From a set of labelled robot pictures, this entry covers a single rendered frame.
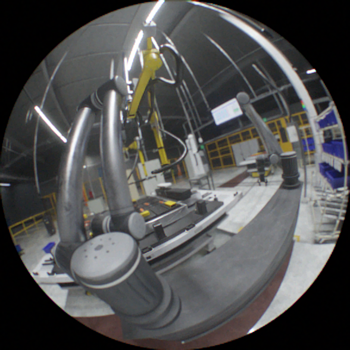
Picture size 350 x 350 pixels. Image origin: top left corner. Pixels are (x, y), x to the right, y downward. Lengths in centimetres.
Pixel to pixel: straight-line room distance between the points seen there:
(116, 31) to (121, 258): 920
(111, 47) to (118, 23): 188
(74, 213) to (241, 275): 71
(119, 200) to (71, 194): 22
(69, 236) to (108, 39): 924
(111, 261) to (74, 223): 28
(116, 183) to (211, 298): 57
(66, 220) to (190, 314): 56
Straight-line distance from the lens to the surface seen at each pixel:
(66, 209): 50
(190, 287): 56
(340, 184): 189
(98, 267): 26
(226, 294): 53
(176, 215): 113
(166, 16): 933
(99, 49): 949
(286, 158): 129
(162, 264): 144
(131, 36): 198
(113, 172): 42
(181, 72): 52
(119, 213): 41
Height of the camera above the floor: 140
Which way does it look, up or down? 4 degrees down
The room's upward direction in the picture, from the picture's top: 16 degrees counter-clockwise
